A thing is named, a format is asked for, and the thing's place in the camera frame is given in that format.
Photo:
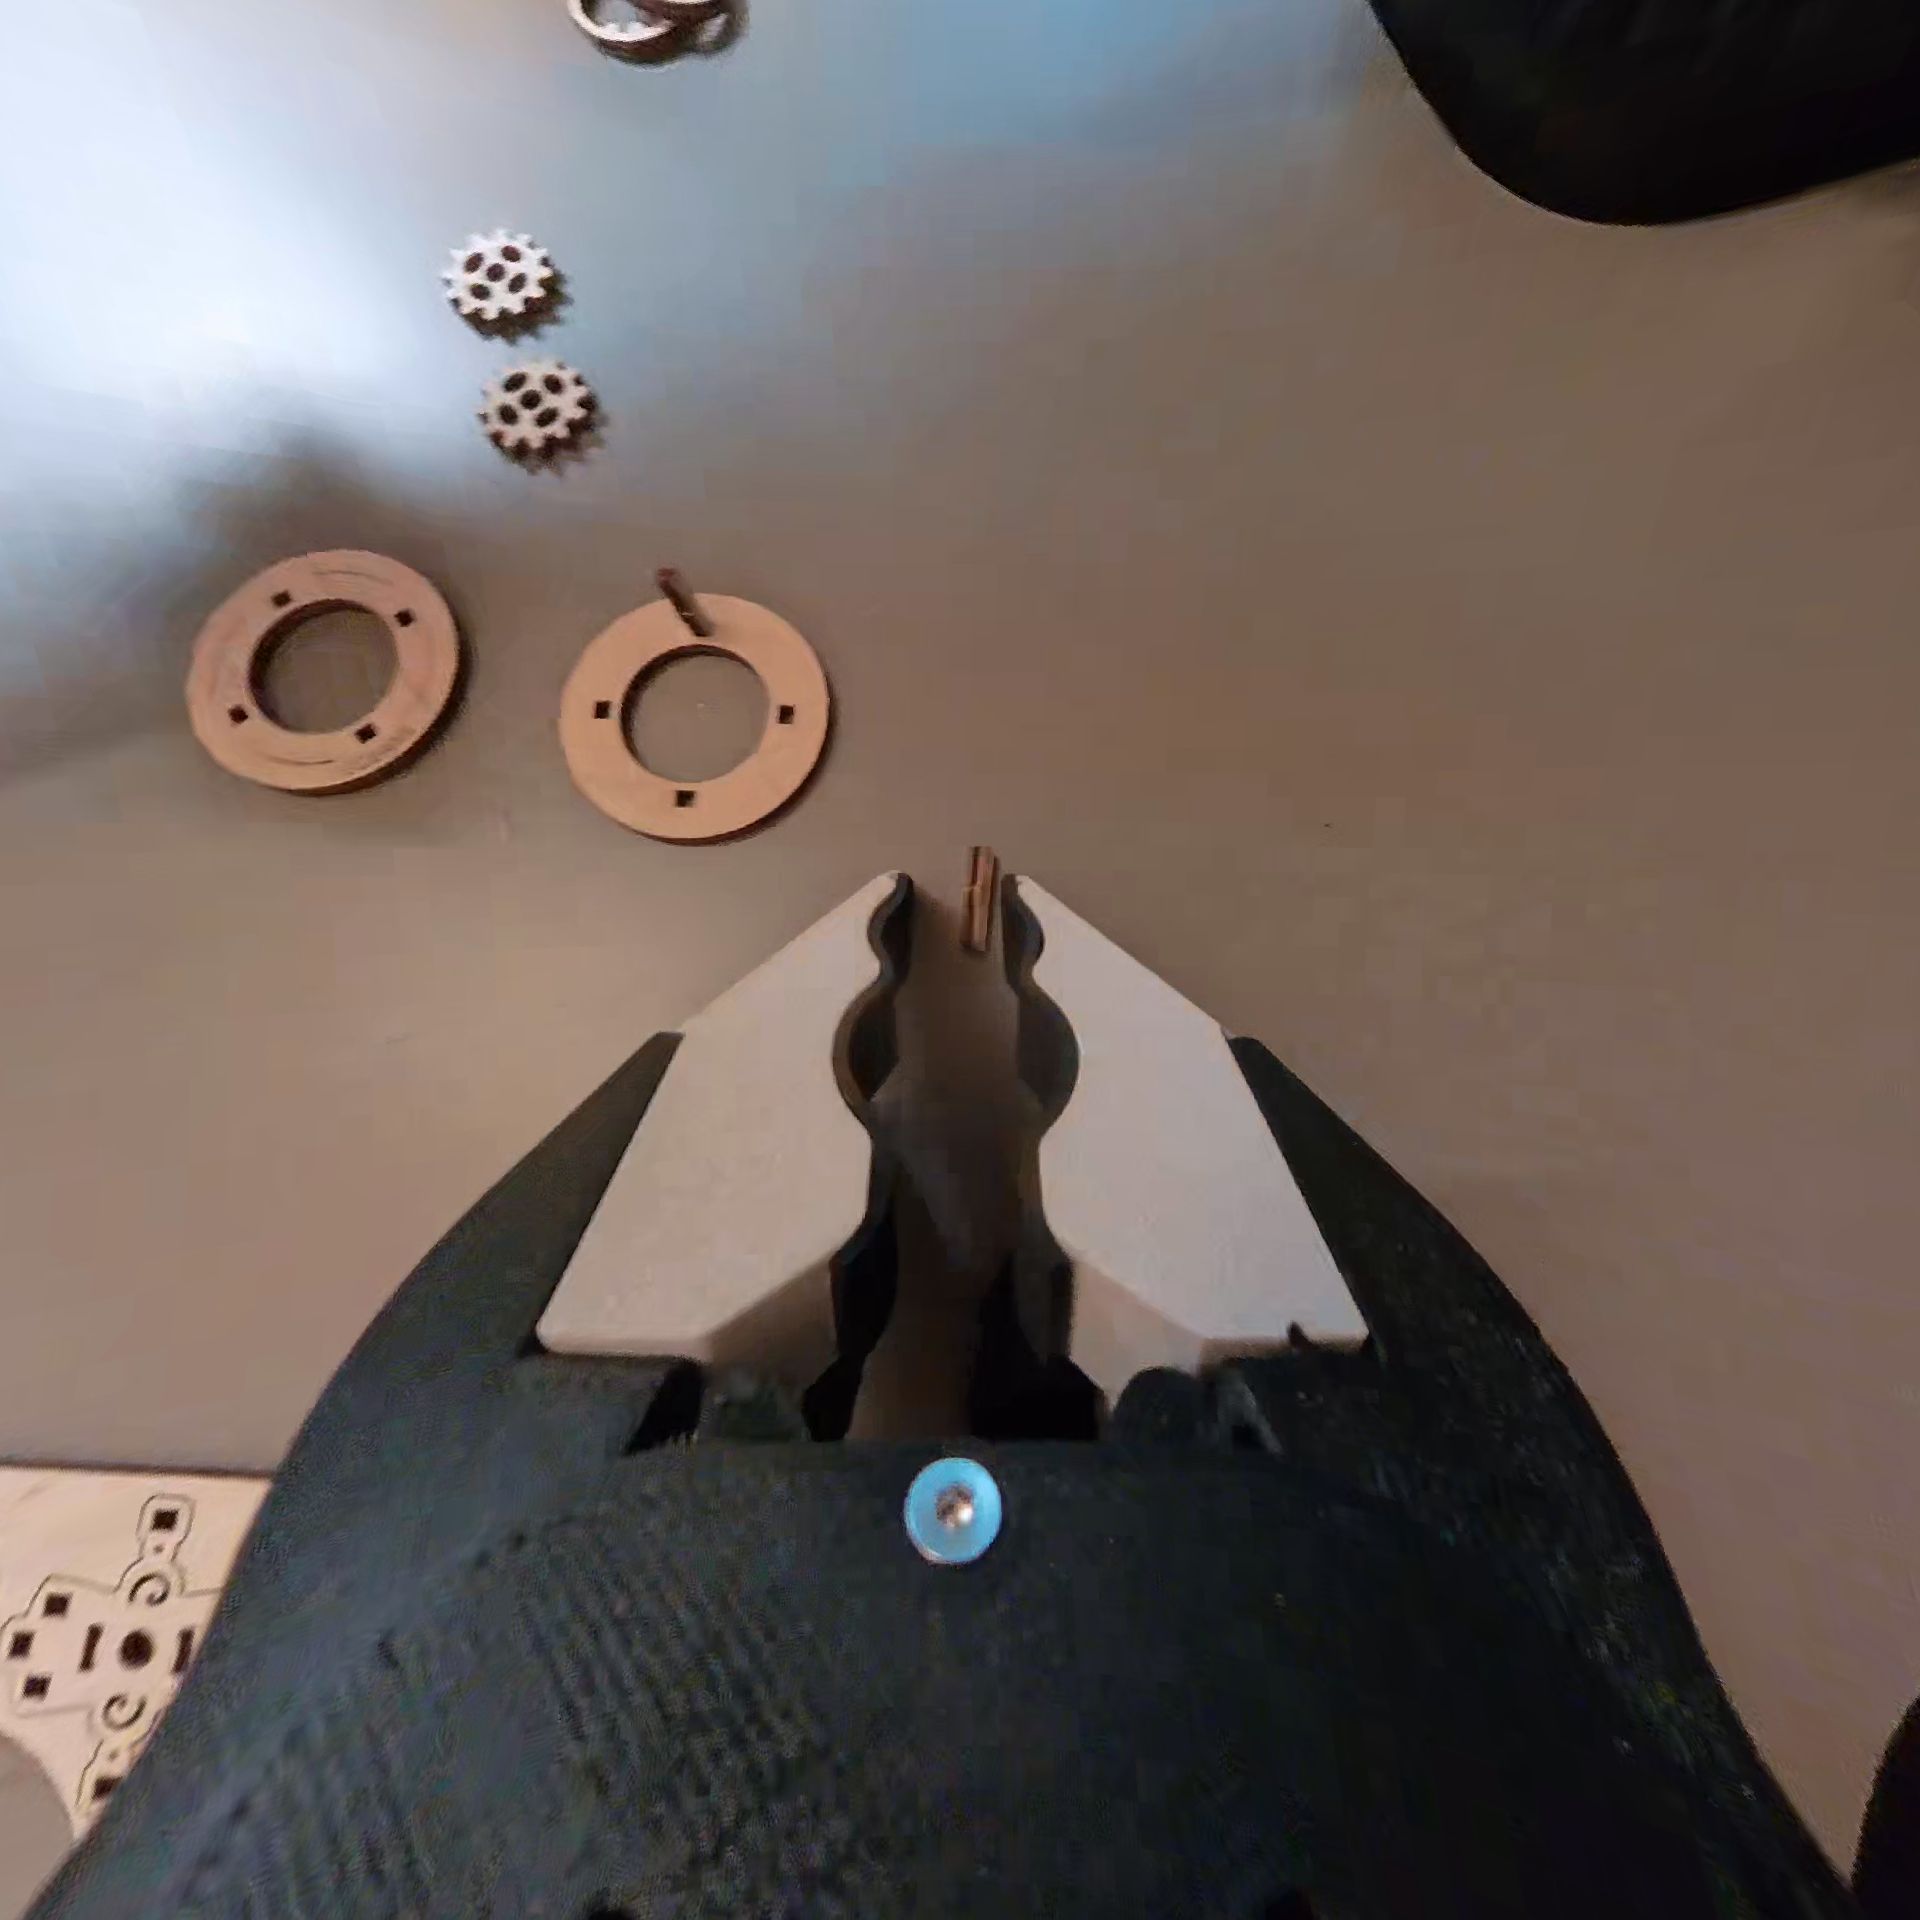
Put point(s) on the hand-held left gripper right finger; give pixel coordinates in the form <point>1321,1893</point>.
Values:
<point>1184,1184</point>

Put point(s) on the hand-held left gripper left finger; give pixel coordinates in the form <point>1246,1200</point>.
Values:
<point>704,1170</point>

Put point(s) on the small wooden peg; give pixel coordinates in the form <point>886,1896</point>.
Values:
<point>979,897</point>
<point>683,605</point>

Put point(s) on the laser-cut wooden sheet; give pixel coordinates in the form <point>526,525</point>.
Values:
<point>90,1517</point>

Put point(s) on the small wooden gear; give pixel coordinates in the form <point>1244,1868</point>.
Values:
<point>541,277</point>
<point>579,407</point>

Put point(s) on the black mesh chair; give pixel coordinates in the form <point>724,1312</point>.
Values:
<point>1651,106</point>

